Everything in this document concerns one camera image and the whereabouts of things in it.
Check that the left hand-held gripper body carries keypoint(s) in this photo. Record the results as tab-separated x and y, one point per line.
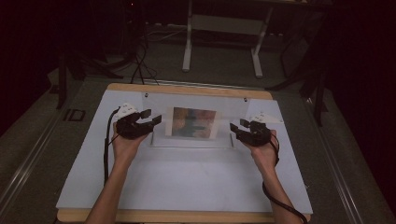
130	126

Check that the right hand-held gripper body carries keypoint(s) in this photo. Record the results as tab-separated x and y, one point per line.
257	135

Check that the clear acrylic photo frame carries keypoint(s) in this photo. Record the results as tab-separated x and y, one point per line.
230	105

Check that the colourful photo print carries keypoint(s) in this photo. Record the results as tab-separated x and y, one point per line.
193	123

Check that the person's right hand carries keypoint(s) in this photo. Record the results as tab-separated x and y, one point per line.
266	155

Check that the person's left hand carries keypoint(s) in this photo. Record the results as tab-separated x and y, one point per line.
124	149

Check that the white table cover sheet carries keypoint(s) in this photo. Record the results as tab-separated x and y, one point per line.
186	180

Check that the black metal stand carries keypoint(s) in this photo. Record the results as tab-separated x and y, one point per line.
317	93
62	81

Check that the metal floor rail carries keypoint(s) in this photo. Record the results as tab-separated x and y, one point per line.
336	168
28	168

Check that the white metal stand frame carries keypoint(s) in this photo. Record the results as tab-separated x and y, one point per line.
224	25

